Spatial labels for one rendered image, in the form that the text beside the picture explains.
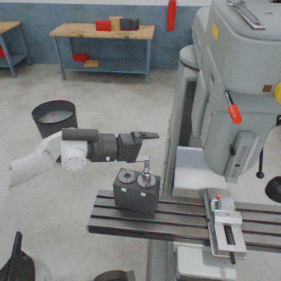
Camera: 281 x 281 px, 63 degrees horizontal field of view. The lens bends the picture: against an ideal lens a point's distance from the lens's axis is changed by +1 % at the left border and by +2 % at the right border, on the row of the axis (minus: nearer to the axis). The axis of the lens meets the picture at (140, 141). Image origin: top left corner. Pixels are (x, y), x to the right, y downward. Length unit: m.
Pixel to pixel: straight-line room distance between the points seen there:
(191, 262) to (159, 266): 0.66
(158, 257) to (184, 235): 0.74
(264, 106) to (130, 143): 0.39
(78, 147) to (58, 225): 1.83
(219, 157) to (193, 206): 0.56
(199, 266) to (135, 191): 0.48
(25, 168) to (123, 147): 0.28
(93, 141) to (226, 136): 0.43
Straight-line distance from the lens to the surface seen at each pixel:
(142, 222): 1.28
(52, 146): 0.73
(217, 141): 0.83
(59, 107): 2.97
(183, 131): 1.35
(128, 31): 4.56
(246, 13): 0.54
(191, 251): 1.33
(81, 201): 2.52
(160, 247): 1.99
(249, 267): 2.32
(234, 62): 0.57
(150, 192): 1.12
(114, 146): 0.67
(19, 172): 0.72
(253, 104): 0.71
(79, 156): 0.63
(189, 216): 1.29
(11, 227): 0.53
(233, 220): 1.22
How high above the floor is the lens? 1.99
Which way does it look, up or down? 40 degrees down
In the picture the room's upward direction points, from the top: straight up
